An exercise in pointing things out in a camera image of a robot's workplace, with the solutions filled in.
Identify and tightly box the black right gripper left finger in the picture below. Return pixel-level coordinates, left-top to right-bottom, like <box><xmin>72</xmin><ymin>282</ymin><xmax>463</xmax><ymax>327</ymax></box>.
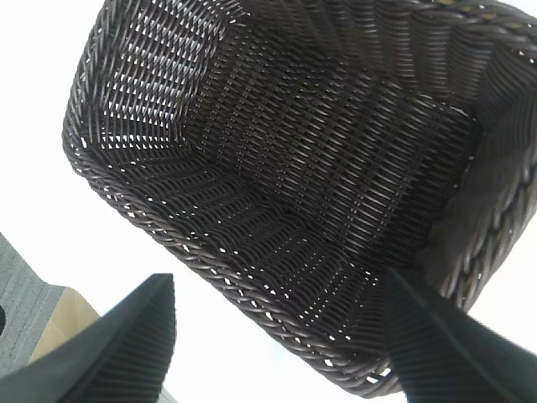
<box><xmin>0</xmin><ymin>272</ymin><xmax>178</xmax><ymax>403</ymax></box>

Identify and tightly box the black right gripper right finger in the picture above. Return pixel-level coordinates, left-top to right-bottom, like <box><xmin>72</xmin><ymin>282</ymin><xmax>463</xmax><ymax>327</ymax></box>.
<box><xmin>383</xmin><ymin>267</ymin><xmax>537</xmax><ymax>403</ymax></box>

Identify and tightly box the dark brown wicker basket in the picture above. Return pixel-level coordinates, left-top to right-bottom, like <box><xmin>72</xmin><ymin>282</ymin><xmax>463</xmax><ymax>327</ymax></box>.
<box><xmin>61</xmin><ymin>0</ymin><xmax>537</xmax><ymax>400</ymax></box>

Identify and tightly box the tan flat panel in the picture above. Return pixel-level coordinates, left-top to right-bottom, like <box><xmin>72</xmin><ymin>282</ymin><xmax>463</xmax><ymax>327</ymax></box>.
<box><xmin>28</xmin><ymin>286</ymin><xmax>100</xmax><ymax>365</ymax></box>

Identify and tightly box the grey ribbed block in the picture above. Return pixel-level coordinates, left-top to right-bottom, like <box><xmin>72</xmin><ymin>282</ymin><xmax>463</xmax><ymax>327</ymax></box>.
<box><xmin>0</xmin><ymin>232</ymin><xmax>68</xmax><ymax>374</ymax></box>

